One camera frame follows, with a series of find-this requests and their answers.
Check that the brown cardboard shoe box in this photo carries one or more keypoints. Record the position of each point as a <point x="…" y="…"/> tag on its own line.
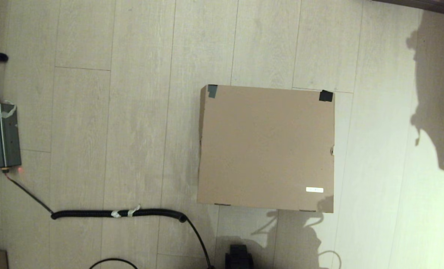
<point x="263" y="149"/>

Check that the grey metal power inverter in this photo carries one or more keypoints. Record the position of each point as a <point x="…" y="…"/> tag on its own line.
<point x="3" y="134"/>

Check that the dark wooden furniture edge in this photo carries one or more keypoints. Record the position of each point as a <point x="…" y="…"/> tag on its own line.
<point x="431" y="4"/>

